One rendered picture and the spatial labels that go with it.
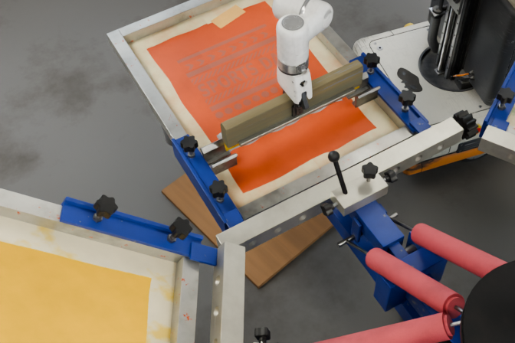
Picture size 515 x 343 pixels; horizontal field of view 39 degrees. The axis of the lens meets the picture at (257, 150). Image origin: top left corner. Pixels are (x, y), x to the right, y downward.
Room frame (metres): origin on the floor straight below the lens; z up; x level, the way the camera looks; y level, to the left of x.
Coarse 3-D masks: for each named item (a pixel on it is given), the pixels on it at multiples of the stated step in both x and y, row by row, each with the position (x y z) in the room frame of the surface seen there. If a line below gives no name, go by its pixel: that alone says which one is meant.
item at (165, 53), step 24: (168, 48) 1.58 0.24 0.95; (192, 48) 1.57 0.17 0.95; (168, 72) 1.48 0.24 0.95; (192, 96) 1.38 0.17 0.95; (216, 120) 1.29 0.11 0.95; (264, 144) 1.19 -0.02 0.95; (288, 144) 1.19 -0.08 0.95; (240, 168) 1.12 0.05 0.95; (264, 168) 1.11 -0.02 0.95; (288, 168) 1.11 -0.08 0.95
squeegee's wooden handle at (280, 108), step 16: (352, 64) 1.30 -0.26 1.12; (320, 80) 1.26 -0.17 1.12; (336, 80) 1.26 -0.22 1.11; (352, 80) 1.28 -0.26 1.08; (288, 96) 1.21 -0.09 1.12; (320, 96) 1.24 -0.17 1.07; (256, 112) 1.17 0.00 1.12; (272, 112) 1.18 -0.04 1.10; (288, 112) 1.20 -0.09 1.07; (224, 128) 1.13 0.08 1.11; (240, 128) 1.14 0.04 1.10; (256, 128) 1.16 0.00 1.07
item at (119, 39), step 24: (192, 0) 1.75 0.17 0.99; (216, 0) 1.75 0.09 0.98; (144, 24) 1.65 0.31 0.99; (168, 24) 1.67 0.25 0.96; (120, 48) 1.56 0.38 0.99; (336, 48) 1.49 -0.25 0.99; (144, 72) 1.46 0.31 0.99; (144, 96) 1.38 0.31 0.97; (168, 120) 1.27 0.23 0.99; (384, 144) 1.14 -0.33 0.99; (288, 192) 1.01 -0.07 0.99
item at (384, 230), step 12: (372, 204) 0.92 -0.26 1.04; (360, 216) 0.89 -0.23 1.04; (372, 216) 0.89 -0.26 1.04; (384, 216) 0.89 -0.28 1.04; (372, 228) 0.86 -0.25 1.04; (384, 228) 0.86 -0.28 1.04; (396, 228) 0.85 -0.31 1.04; (372, 240) 0.84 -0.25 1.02; (384, 240) 0.82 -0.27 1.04; (396, 240) 0.82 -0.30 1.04
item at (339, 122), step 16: (240, 16) 1.70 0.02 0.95; (256, 16) 1.69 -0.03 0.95; (272, 16) 1.69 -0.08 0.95; (224, 32) 1.63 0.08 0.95; (240, 32) 1.63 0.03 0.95; (272, 32) 1.62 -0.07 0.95; (320, 64) 1.47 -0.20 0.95; (320, 112) 1.29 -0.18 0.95; (336, 112) 1.29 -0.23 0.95; (352, 112) 1.28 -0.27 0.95; (288, 128) 1.24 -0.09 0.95; (304, 128) 1.24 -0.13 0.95; (320, 128) 1.23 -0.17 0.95; (336, 128) 1.23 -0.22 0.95; (352, 128) 1.23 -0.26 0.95; (368, 128) 1.22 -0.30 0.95; (304, 144) 1.18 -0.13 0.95; (320, 144) 1.18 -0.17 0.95; (336, 144) 1.17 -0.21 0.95
